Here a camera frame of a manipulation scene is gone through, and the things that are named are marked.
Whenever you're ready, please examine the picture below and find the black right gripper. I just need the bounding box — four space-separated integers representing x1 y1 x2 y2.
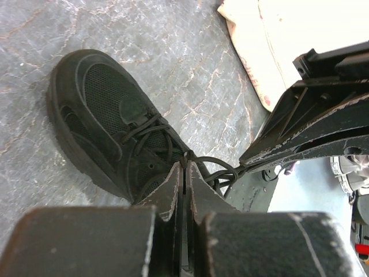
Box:
240 42 368 173

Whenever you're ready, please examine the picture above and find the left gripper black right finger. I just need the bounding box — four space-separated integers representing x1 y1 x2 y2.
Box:
186 162 360 276

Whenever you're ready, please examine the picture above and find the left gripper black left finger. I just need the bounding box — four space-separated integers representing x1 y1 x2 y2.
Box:
1 163 183 276

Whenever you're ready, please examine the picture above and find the black shoe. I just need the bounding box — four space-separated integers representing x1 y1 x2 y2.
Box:
46 48 231 206

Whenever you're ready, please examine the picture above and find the cream pink cartoon pouch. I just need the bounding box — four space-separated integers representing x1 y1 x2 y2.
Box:
217 0 368 112

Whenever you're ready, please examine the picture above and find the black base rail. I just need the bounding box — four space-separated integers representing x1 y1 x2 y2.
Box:
225 169 278 212

